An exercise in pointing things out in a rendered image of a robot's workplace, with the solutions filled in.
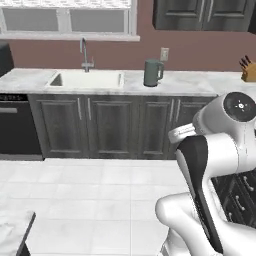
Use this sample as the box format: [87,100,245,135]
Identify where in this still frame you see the black dishwasher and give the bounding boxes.
[0,93,45,162]

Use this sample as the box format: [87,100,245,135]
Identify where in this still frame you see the silver tap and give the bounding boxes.
[79,37,96,73]

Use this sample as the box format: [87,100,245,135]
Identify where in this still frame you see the white sink basin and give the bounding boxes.
[44,69,125,90]

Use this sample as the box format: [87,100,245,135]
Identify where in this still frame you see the wooden knife block with knives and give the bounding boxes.
[238,54,256,83]

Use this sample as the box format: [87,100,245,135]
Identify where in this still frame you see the dark grey appliance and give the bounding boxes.
[0,42,15,78]

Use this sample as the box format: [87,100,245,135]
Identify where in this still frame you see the dark grey base cupboards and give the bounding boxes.
[27,93,218,161]

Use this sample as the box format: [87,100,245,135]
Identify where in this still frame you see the grey-green electric kettle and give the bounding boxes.
[143,58,165,88]

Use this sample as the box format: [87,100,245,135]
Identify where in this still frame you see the dark grey wall cupboards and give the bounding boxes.
[152,0,256,33]

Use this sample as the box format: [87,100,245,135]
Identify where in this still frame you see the white-framed window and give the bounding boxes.
[0,0,141,43]

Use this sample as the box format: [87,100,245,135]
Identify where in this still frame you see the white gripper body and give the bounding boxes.
[167,122,202,145]

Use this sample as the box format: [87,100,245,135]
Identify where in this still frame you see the white wall socket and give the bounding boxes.
[160,47,170,63]

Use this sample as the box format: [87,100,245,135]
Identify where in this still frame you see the dark drawer unit with handles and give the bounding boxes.
[212,170,256,230]

